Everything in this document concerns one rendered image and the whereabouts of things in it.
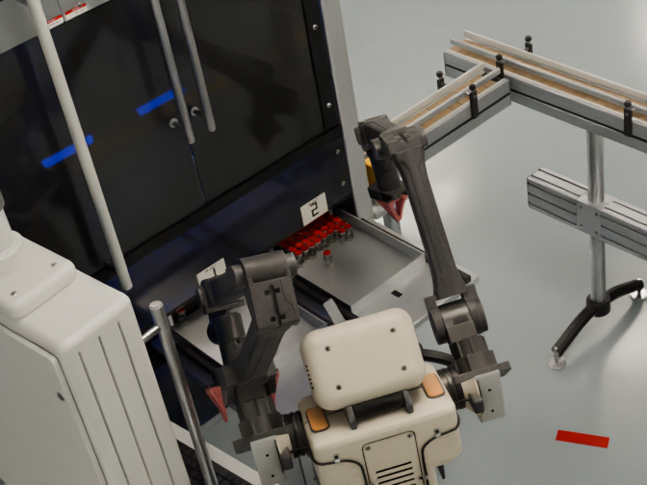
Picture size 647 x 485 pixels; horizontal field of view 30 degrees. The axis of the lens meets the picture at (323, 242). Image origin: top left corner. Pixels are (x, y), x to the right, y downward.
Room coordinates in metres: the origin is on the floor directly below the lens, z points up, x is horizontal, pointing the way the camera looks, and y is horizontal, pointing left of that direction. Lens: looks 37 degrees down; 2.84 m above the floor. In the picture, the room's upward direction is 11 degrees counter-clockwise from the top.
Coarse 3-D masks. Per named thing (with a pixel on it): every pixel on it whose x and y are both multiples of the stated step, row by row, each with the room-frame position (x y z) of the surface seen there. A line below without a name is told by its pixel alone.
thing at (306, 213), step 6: (318, 198) 2.57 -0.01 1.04; (324, 198) 2.58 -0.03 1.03; (306, 204) 2.55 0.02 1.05; (318, 204) 2.57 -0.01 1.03; (324, 204) 2.58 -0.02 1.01; (300, 210) 2.54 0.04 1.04; (306, 210) 2.55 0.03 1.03; (318, 210) 2.57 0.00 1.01; (324, 210) 2.58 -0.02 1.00; (306, 216) 2.54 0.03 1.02; (318, 216) 2.56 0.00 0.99; (306, 222) 2.54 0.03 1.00
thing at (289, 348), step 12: (240, 312) 2.37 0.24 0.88; (300, 312) 2.31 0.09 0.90; (180, 324) 2.37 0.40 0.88; (192, 324) 2.36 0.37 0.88; (204, 324) 2.35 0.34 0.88; (300, 324) 2.28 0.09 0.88; (312, 324) 2.27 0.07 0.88; (324, 324) 2.22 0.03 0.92; (180, 336) 2.29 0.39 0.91; (192, 336) 2.32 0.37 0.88; (204, 336) 2.31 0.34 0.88; (288, 336) 2.25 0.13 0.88; (300, 336) 2.24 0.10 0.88; (192, 348) 2.26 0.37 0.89; (204, 348) 2.26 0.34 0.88; (216, 348) 2.25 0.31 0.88; (288, 348) 2.20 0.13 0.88; (216, 360) 2.17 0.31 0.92; (276, 360) 2.13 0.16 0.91; (288, 360) 2.15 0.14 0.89
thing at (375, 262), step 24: (360, 240) 2.57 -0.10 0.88; (384, 240) 2.54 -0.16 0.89; (312, 264) 2.51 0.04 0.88; (336, 264) 2.49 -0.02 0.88; (360, 264) 2.47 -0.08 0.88; (384, 264) 2.45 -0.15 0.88; (408, 264) 2.39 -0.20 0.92; (312, 288) 2.40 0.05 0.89; (336, 288) 2.39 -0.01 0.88; (360, 288) 2.38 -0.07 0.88; (384, 288) 2.34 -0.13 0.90
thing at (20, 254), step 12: (0, 192) 1.80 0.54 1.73; (0, 204) 1.78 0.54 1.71; (0, 216) 1.78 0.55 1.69; (0, 228) 1.77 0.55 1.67; (0, 240) 1.76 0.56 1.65; (12, 240) 1.79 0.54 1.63; (0, 252) 1.76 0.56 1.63; (12, 252) 1.76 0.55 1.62; (24, 252) 1.78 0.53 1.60; (0, 264) 1.74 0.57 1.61; (12, 264) 1.75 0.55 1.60; (0, 276) 1.74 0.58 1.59
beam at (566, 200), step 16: (544, 176) 3.16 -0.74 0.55; (560, 176) 3.14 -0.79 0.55; (528, 192) 3.17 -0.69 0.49; (544, 192) 3.11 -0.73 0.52; (560, 192) 3.05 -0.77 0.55; (576, 192) 3.04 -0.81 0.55; (544, 208) 3.11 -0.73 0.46; (560, 208) 3.06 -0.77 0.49; (576, 208) 3.00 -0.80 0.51; (592, 208) 2.95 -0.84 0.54; (608, 208) 2.93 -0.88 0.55; (624, 208) 2.91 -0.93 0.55; (576, 224) 3.01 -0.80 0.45; (592, 224) 2.95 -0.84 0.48; (608, 224) 2.90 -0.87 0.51; (624, 224) 2.85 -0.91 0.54; (640, 224) 2.82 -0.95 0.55; (608, 240) 2.90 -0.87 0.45; (624, 240) 2.85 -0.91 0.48; (640, 240) 2.80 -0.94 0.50; (640, 256) 2.80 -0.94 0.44
